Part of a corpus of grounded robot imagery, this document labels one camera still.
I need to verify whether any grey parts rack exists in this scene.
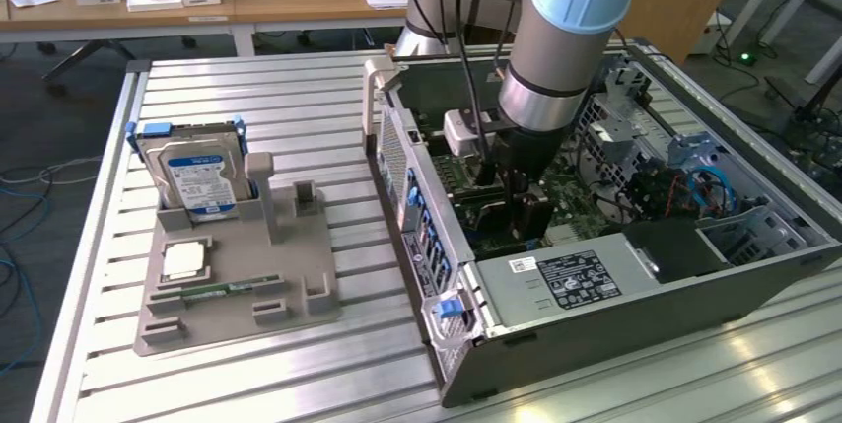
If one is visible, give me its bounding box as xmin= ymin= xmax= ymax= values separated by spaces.
xmin=133 ymin=150 xmax=344 ymax=358

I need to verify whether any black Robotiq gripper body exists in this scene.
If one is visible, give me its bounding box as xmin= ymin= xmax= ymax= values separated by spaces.
xmin=490 ymin=127 xmax=566 ymax=196

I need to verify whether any metal disk bay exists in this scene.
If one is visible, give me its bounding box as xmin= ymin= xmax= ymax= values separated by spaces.
xmin=695 ymin=204 xmax=811 ymax=267

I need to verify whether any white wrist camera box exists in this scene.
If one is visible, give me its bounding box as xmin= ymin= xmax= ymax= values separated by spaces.
xmin=442 ymin=108 xmax=503 ymax=157

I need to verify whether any blue wire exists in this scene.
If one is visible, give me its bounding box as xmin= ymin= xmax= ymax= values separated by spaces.
xmin=686 ymin=165 xmax=739 ymax=218

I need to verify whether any black chair base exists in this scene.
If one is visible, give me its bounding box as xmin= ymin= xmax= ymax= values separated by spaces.
xmin=37 ymin=37 xmax=199 ymax=97

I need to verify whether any green motherboard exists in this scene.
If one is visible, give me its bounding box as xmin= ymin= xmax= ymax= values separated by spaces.
xmin=426 ymin=125 xmax=634 ymax=257

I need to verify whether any dark grey PC case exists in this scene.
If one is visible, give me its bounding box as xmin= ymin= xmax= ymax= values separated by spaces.
xmin=361 ymin=37 xmax=842 ymax=409

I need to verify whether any blue floor cable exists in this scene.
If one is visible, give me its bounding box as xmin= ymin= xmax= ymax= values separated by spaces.
xmin=0 ymin=180 xmax=52 ymax=375

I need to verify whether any grey power supply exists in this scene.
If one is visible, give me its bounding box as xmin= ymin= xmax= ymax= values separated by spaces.
xmin=472 ymin=233 xmax=660 ymax=340

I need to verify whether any red wire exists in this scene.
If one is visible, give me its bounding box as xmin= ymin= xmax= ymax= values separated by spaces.
xmin=659 ymin=170 xmax=680 ymax=218

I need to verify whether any silver CPU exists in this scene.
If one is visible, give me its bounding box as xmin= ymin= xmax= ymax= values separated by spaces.
xmin=159 ymin=242 xmax=212 ymax=282

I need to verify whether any green RAM stick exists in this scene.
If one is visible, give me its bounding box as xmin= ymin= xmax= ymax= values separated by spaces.
xmin=177 ymin=278 xmax=263 ymax=302

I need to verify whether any hard disk with blue caddy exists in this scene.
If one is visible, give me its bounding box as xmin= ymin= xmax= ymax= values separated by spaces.
xmin=123 ymin=115 xmax=249 ymax=224

